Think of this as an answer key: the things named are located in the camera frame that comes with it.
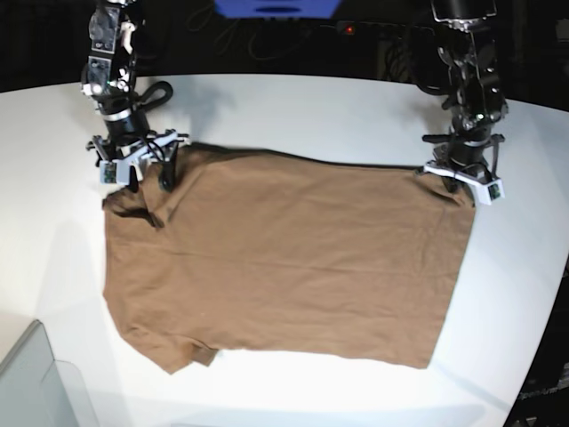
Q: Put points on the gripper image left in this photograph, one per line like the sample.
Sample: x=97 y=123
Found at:
x=130 y=139

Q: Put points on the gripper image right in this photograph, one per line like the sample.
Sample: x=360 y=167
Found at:
x=462 y=163

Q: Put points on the brown t-shirt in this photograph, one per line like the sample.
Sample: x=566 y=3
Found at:
x=255 y=250

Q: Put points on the blue box at top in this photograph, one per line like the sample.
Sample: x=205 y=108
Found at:
x=253 y=9

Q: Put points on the black power strip red light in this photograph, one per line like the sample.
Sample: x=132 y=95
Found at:
x=362 y=30

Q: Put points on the translucent plastic bin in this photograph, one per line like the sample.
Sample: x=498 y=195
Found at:
x=39 y=390

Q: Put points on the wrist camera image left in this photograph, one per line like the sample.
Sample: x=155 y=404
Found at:
x=114 y=172

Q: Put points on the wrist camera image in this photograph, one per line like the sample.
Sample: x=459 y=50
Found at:
x=491 y=192
x=114 y=172

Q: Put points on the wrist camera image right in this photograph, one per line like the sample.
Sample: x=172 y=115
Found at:
x=491 y=192

